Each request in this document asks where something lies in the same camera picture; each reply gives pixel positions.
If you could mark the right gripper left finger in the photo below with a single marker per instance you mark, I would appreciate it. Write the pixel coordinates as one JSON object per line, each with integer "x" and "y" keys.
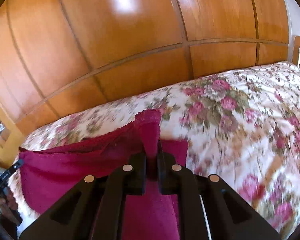
{"x": 129, "y": 179}

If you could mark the floral bedspread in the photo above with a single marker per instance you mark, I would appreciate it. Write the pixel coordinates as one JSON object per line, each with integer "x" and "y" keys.
{"x": 243, "y": 125}

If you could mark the magenta red garment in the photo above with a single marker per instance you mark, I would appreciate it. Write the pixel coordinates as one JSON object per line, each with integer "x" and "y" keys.
{"x": 47, "y": 175}

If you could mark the wooden wardrobe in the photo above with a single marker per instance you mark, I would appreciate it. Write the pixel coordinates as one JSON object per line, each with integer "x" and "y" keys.
{"x": 59, "y": 57}

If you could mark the person's left hand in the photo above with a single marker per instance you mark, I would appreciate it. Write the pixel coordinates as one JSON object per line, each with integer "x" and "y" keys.
{"x": 8, "y": 203}

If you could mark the wooden shelf unit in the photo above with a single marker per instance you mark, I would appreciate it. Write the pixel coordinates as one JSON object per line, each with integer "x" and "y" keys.
{"x": 11, "y": 139}

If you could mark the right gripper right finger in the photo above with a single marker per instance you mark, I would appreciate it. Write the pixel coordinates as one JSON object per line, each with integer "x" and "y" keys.
{"x": 178, "y": 180}

